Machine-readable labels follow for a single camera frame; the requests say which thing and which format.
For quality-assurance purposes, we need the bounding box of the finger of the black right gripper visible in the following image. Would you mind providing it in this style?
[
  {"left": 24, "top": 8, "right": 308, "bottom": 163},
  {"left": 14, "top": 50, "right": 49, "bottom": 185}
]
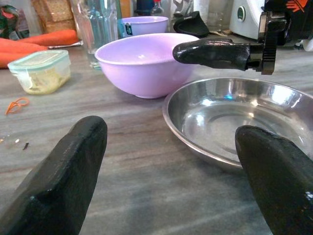
[{"left": 172, "top": 37, "right": 251, "bottom": 72}]

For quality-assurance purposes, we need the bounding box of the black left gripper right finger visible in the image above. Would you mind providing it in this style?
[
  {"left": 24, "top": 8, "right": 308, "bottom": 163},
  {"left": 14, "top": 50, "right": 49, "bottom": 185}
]
[{"left": 235, "top": 125, "right": 313, "bottom": 235}]

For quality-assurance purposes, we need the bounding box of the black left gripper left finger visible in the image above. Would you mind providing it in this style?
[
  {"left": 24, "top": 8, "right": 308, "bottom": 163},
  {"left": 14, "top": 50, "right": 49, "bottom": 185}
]
[{"left": 0, "top": 116, "right": 108, "bottom": 235}]

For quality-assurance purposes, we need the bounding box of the white kitchen appliance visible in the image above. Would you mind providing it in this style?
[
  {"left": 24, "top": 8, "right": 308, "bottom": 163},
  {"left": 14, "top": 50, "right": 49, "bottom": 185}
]
[{"left": 229, "top": 0, "right": 267, "bottom": 40}]

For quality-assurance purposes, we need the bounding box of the black box with orange print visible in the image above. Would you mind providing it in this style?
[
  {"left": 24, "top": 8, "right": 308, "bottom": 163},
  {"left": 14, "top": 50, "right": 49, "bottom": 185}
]
[{"left": 264, "top": 0, "right": 313, "bottom": 47}]

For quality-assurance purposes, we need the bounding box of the stainless steel deep plate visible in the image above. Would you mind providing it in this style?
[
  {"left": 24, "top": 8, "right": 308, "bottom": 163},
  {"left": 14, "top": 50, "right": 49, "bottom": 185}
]
[{"left": 162, "top": 77, "right": 313, "bottom": 172}]

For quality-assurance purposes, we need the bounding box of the small bottle with red cap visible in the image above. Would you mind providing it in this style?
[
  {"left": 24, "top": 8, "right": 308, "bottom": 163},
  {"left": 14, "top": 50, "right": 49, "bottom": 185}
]
[{"left": 150, "top": 0, "right": 165, "bottom": 17}]

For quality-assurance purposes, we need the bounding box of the small purple bowl with label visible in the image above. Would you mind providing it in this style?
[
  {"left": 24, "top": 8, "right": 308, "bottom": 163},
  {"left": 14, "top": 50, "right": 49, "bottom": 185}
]
[{"left": 117, "top": 16, "right": 169, "bottom": 39}]

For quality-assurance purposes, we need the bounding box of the large purple plastic bowl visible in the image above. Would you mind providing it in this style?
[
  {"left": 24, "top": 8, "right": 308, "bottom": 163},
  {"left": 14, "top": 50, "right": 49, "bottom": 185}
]
[{"left": 94, "top": 32, "right": 201, "bottom": 99}]

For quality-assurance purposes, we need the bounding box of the dark blue bottle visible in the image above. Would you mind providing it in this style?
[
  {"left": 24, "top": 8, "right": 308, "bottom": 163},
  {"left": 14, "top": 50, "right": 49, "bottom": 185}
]
[{"left": 135, "top": 0, "right": 155, "bottom": 17}]

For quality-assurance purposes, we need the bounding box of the orange rubber band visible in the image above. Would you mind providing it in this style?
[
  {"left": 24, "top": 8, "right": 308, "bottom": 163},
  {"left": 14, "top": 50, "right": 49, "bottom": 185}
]
[{"left": 4, "top": 97, "right": 30, "bottom": 116}]

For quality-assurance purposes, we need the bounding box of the clear container with teal lid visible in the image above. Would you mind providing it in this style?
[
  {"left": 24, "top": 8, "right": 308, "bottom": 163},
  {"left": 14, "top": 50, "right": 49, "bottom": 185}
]
[{"left": 7, "top": 49, "right": 72, "bottom": 95}]

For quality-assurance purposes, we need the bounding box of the clear faceted glass tumbler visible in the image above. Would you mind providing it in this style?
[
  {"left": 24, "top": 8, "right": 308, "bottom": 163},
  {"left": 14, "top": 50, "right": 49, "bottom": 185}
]
[{"left": 87, "top": 0, "right": 119, "bottom": 70}]

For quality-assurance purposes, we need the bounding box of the orange carrot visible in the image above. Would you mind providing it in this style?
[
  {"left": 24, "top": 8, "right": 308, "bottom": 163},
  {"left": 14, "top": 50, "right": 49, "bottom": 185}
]
[
  {"left": 17, "top": 29, "right": 79, "bottom": 47},
  {"left": 0, "top": 37, "right": 48, "bottom": 55},
  {"left": 0, "top": 52, "right": 17, "bottom": 69}
]

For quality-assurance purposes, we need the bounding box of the green printed packet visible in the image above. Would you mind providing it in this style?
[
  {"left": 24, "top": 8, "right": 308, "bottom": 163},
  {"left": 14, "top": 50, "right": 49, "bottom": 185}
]
[{"left": 0, "top": 4, "right": 30, "bottom": 41}]

